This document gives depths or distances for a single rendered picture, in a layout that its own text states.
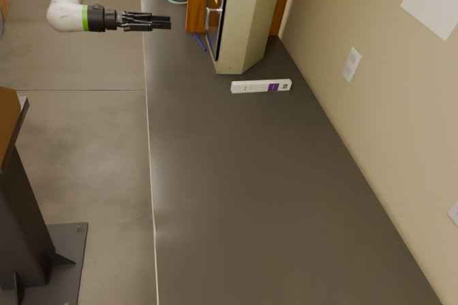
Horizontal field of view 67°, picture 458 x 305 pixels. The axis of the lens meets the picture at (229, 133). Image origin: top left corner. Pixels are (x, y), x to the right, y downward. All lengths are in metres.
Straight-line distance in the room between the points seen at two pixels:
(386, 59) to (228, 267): 0.79
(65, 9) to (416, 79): 1.15
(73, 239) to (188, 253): 1.21
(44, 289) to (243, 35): 1.47
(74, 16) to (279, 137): 0.84
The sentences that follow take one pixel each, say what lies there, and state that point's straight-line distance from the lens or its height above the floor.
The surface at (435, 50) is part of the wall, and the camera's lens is 1.08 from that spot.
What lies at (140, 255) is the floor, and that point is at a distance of 1.99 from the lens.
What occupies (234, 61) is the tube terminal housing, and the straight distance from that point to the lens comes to 1.49.
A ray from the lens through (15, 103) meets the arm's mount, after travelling 1.31.
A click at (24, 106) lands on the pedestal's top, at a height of 0.93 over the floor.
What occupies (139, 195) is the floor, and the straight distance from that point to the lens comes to 2.20.
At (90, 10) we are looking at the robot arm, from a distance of 1.39.
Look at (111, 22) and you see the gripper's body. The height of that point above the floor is 1.15.
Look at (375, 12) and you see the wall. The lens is 1.29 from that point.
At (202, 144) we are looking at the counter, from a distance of 1.17.
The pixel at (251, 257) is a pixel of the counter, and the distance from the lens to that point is 0.95.
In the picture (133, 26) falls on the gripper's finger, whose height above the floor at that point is 1.15.
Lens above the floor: 1.76
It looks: 42 degrees down
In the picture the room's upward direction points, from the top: 11 degrees clockwise
